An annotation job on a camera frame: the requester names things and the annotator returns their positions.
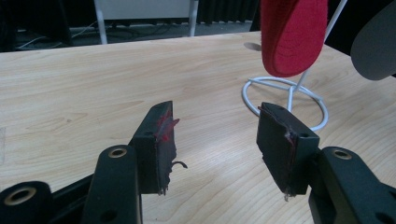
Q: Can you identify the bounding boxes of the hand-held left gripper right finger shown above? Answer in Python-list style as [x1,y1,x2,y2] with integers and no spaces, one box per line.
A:
[256,102,321,203]

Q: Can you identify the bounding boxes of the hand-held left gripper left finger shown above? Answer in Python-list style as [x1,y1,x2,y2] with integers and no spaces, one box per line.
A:
[128,100,190,197]

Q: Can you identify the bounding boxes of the white wire hat rack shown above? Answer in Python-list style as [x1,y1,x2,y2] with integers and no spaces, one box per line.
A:
[241,0,348,133]

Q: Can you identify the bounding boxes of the red baseball cap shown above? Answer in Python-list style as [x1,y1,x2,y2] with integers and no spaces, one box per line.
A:
[260,0,329,78]

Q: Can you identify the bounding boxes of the grey sun visor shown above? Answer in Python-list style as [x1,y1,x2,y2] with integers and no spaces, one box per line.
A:
[350,0,396,81]

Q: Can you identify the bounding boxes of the white metal table frame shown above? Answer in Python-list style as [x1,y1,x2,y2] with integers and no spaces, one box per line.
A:
[92,0,200,46]

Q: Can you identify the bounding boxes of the black floor cables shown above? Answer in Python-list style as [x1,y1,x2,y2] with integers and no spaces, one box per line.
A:
[15,20,176,50]

